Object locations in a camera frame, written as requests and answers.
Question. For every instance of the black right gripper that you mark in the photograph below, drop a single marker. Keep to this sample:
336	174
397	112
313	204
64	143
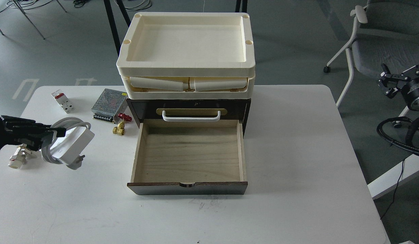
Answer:
391	84

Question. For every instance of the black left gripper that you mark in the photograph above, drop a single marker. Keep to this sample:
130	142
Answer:
20	131

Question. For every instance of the white power strip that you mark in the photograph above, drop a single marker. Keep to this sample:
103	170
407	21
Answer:
67	150

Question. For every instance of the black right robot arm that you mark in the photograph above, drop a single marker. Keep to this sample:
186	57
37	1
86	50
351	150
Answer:
413	127

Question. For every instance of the white metal pipe fitting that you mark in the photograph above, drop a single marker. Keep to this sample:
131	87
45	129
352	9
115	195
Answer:
19	158

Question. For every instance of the white red circuit breaker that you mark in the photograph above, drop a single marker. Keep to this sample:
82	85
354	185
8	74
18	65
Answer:
63	101

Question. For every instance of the white side table edge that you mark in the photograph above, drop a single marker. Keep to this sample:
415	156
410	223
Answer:
404	171

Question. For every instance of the metal mesh power supply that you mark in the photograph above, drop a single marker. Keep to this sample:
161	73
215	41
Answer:
109	104

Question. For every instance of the cream plastic lower tray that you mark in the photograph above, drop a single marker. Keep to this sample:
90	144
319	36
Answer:
157	87

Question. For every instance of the cream plastic tray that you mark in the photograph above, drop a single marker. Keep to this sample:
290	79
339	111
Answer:
180	44
157	87

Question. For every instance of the open wooden drawer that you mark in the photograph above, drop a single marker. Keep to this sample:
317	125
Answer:
189	158

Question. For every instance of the cream plastic top tray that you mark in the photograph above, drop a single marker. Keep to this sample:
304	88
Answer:
180	44

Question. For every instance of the brass valve red handle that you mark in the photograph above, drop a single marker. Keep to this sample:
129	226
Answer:
120	128

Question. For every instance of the white drawer handle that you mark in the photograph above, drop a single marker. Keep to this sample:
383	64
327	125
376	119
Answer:
191	119

